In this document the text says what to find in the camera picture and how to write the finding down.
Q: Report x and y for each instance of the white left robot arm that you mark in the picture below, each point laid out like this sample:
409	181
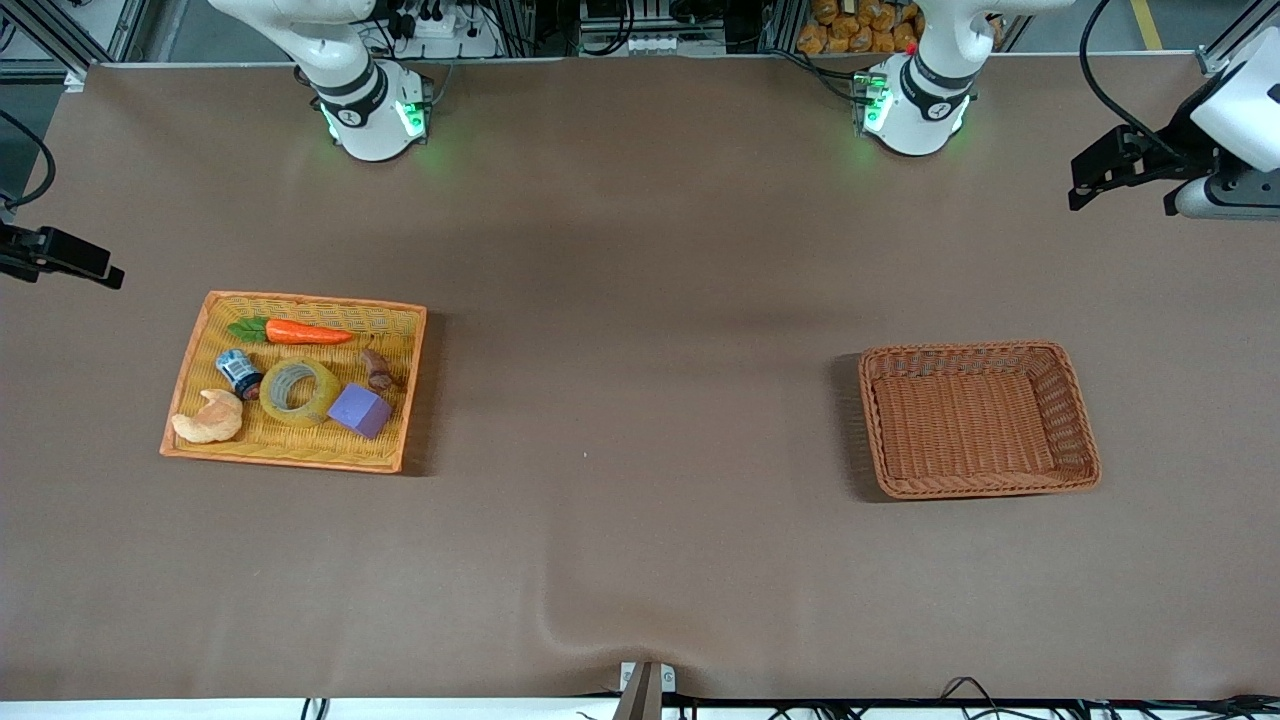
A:
915	130

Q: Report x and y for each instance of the yellow clear tape roll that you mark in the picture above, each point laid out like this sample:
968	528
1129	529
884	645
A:
330	400

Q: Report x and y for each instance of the bag of orange breads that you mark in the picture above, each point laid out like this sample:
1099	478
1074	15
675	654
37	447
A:
850	30

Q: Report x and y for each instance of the toy croissant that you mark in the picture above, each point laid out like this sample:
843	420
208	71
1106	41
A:
205	420

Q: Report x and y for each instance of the yellow wicker tray orange rim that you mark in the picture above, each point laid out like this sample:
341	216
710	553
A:
300	445

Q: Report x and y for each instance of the brown table cover sheet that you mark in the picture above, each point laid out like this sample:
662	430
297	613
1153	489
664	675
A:
640	550

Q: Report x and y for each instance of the brown wicker basket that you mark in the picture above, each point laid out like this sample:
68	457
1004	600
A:
960	420

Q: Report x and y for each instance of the aluminium frame strut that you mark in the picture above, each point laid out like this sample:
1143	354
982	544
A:
52	35
1212	62

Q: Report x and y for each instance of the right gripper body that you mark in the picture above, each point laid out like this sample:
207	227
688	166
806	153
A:
18	251

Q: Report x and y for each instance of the purple foam cube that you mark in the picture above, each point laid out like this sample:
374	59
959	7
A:
358	410

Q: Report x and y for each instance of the small blue labelled jar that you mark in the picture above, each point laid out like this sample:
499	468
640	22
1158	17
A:
240	372

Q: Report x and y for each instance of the white power strip with plugs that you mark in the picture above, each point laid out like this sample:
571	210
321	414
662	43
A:
470	45

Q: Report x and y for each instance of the orange toy carrot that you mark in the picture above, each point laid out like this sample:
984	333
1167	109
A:
300	332

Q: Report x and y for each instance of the narrow white power strip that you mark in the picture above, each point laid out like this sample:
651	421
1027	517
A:
660	44

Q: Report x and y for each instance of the brown toy root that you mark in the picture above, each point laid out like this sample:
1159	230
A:
378	372

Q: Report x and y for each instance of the metal camera stand bracket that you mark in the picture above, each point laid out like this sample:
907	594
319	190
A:
640	695

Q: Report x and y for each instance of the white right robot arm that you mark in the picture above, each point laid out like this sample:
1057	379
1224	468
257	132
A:
365	135

